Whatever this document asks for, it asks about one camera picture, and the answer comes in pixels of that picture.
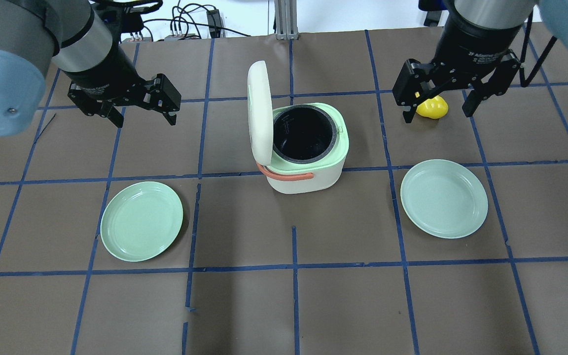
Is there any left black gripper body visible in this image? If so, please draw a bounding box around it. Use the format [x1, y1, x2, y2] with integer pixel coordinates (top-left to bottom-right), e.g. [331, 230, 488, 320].
[65, 47, 182, 118]

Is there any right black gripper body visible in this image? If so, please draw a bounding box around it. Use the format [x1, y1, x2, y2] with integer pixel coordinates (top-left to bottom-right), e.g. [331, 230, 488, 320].
[392, 14, 521, 107]

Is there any white green rice cooker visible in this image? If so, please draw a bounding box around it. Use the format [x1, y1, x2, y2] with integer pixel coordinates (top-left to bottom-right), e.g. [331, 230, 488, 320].
[247, 61, 350, 195]

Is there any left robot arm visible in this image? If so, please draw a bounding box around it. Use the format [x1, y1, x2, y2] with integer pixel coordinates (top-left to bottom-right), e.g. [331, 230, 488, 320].
[0, 0, 182, 137]

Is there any yellow toy pepper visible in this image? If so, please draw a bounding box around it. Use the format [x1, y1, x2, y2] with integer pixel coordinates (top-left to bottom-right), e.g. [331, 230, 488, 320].
[416, 95, 449, 120]

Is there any green plate right side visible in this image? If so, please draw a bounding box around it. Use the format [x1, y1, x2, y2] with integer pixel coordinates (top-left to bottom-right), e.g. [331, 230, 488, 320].
[400, 159, 489, 240]

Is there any green plate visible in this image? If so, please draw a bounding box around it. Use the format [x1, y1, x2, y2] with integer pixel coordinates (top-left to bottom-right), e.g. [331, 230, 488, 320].
[400, 159, 489, 240]
[100, 180, 183, 262]

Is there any green plate left side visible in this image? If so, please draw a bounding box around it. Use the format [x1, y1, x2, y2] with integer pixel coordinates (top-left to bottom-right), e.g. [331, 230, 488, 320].
[100, 180, 183, 262]

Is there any aluminium frame post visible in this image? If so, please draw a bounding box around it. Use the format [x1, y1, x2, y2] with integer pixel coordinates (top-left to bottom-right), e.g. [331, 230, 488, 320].
[274, 0, 299, 40]

